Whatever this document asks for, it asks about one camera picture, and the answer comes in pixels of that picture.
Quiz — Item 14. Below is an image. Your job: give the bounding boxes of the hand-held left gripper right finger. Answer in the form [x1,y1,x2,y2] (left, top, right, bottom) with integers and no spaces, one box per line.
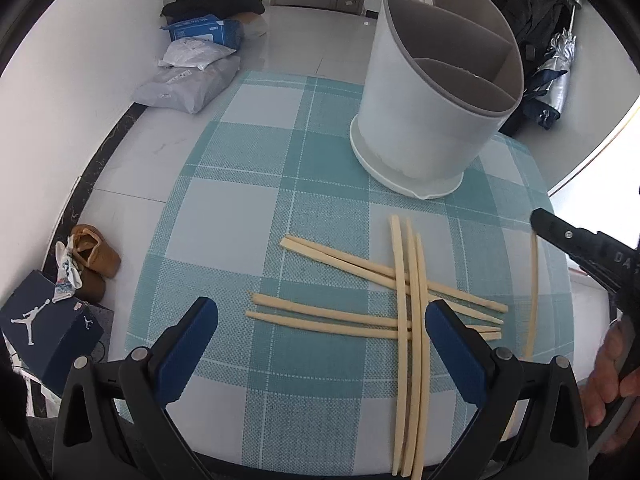
[424,299,588,480]

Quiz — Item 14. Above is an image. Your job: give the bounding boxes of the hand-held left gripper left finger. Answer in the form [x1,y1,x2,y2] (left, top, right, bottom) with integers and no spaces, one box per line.
[52,296,221,480]

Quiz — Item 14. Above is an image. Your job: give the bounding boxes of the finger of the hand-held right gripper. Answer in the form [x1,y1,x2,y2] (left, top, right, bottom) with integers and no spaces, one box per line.
[530,207,608,286]

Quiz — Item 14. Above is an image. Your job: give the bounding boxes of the single wooden chopstick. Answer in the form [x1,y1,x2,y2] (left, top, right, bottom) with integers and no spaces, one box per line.
[500,232,541,443]

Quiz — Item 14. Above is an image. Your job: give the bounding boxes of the pile of wooden chopsticks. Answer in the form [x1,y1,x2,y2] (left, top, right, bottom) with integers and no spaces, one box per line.
[245,215,510,478]

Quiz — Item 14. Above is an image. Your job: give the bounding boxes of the white grey utensil holder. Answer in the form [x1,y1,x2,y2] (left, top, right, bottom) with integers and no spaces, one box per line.
[350,0,525,198]

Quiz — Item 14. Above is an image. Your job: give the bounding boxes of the person's right hand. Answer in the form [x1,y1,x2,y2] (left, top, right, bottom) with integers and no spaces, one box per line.
[584,319,640,455]

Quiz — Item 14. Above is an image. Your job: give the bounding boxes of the brown suede shoe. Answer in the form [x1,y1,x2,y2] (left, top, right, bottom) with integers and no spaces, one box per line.
[74,269,107,304]
[70,225,122,279]

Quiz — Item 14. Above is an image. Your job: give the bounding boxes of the dark blue shoe box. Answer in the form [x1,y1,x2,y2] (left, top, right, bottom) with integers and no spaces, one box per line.
[0,270,105,384]

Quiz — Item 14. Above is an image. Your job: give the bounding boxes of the white patterned cloth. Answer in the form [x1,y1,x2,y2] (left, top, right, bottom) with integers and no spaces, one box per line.
[53,241,84,304]

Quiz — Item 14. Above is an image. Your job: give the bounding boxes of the silver folded umbrella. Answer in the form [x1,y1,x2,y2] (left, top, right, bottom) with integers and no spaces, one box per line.
[525,0,584,131]

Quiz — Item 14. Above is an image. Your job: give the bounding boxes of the teal plaid tablecloth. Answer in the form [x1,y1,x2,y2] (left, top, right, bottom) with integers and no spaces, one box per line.
[117,70,573,466]

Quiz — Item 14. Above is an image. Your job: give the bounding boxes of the black backpack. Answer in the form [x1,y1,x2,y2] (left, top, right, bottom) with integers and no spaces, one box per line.
[488,0,572,137]

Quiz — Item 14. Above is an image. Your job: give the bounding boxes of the grey parcel bag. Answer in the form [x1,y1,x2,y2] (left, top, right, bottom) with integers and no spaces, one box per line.
[132,55,242,115]

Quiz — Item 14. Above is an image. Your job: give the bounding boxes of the white parcel bag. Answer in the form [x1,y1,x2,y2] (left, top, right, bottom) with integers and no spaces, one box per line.
[159,39,236,70]

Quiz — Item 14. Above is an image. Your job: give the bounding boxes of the blue parcel box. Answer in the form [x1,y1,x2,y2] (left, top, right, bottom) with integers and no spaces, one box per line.
[161,16,245,49]

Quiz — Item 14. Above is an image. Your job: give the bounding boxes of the beige parcel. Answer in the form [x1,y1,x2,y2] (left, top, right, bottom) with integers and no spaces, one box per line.
[234,12,268,39]

